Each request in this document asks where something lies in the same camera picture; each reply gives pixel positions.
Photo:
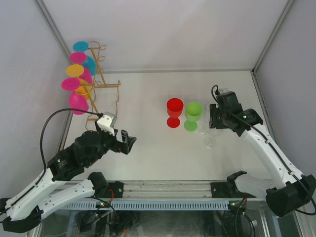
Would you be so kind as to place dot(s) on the clear wine glass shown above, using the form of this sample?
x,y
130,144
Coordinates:
x,y
210,141
203,126

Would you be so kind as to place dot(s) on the green plastic wine glass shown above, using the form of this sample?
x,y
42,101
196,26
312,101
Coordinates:
x,y
193,111

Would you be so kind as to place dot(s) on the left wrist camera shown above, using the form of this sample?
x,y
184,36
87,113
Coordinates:
x,y
106,123

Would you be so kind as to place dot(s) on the blue slotted cable duct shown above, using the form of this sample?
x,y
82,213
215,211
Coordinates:
x,y
149,205

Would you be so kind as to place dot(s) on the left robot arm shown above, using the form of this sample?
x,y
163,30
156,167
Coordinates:
x,y
26,211

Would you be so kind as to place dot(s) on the right black base bracket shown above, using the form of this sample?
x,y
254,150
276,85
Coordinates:
x,y
220,190

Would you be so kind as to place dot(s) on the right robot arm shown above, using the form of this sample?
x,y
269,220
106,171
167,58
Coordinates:
x,y
217,141

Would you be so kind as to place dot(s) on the black base bracket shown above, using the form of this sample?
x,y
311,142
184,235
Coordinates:
x,y
220,190
111,190

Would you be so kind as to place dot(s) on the left black base bracket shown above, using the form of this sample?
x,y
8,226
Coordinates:
x,y
111,190

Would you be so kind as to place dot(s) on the magenta wine glass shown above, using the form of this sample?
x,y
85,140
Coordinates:
x,y
77,98
82,59

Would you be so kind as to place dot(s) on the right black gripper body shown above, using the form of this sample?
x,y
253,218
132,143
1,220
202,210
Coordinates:
x,y
216,117

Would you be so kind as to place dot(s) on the gold wire glass rack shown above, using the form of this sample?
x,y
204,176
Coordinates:
x,y
99,81

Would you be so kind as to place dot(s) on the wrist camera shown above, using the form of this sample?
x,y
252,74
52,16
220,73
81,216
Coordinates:
x,y
223,90
106,123

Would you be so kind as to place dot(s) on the aluminium mounting rail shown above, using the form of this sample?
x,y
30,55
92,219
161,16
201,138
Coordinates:
x,y
170,190

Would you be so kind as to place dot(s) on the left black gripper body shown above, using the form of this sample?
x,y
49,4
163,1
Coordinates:
x,y
112,143

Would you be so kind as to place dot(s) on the orange plastic wine glass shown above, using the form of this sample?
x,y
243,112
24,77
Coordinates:
x,y
71,70

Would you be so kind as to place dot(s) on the red plastic wine glass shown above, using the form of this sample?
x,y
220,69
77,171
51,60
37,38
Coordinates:
x,y
174,110

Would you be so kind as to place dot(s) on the cyan plastic wine glass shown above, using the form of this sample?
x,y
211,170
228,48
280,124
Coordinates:
x,y
82,46

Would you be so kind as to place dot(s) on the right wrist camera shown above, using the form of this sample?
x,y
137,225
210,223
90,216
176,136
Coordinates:
x,y
223,90

